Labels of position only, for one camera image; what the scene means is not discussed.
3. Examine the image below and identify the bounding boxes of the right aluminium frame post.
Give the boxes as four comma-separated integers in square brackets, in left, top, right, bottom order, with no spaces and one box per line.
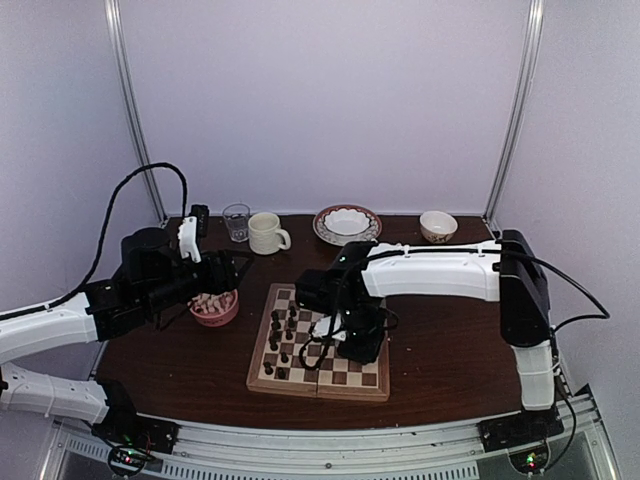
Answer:
[483,0,545,230]

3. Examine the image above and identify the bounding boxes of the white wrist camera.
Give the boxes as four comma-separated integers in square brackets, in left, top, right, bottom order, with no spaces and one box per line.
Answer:
[177,204,209,263]
[310,314,347,342]

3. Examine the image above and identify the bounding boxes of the left aluminium frame post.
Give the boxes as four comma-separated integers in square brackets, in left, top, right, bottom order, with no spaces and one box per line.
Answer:
[104,0,168,225]

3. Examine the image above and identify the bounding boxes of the aluminium front rail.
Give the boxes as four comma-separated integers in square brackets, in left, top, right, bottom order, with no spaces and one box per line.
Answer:
[36,394,622,479]

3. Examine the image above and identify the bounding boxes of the small white floral bowl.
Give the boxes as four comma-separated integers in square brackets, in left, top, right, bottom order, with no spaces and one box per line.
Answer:
[419,211,458,244]

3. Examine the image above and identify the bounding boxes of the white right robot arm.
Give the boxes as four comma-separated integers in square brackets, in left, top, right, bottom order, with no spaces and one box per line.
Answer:
[295,230,555,442]

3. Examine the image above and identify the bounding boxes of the white scalloped bowl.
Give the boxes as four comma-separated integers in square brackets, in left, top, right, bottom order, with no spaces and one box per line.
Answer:
[323,208,370,236]

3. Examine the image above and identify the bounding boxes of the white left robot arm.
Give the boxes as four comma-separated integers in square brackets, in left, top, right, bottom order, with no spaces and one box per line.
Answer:
[1,227,252,444]

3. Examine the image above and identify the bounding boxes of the wooden chess board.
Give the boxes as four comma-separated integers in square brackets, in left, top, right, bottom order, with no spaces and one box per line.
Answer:
[246,283,390,402]

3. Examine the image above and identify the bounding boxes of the pink bowl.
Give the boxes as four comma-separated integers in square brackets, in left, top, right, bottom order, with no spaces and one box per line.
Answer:
[189,290,239,328]

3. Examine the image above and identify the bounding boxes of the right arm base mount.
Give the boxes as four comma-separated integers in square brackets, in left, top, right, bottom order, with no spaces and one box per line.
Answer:
[478,412,564,452]

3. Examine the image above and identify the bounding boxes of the clear drinking glass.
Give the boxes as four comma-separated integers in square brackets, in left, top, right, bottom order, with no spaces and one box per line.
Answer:
[222,203,250,243]

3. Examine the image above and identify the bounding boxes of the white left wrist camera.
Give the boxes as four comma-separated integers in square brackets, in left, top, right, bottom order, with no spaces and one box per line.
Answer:
[177,204,209,263]

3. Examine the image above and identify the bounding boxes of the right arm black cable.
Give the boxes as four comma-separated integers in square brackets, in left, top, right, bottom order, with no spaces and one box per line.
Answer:
[297,249,611,451]

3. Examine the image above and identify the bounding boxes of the cream ribbed mug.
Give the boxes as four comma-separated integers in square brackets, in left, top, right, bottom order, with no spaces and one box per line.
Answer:
[248,212,292,256]

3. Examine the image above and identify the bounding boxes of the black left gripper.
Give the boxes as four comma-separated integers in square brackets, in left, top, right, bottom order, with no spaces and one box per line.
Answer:
[141,248,254,316]

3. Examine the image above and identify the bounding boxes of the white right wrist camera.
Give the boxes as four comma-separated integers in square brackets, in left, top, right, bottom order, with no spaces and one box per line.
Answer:
[310,314,347,342]

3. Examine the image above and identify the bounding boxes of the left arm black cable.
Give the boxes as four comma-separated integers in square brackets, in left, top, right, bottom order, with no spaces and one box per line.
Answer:
[0,162,191,321]

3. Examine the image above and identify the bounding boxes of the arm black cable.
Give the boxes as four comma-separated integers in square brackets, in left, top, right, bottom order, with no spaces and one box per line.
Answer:
[297,249,611,451]
[0,162,191,321]

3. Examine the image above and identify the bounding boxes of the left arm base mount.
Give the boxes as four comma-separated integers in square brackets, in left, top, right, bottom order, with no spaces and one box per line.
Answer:
[92,416,179,454]

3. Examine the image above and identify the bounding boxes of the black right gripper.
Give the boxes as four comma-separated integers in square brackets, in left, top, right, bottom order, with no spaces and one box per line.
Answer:
[338,301,387,363]

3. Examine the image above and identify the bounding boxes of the aluminium frame post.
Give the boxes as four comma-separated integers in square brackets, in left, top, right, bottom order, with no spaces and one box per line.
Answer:
[483,0,545,230]
[104,0,168,225]

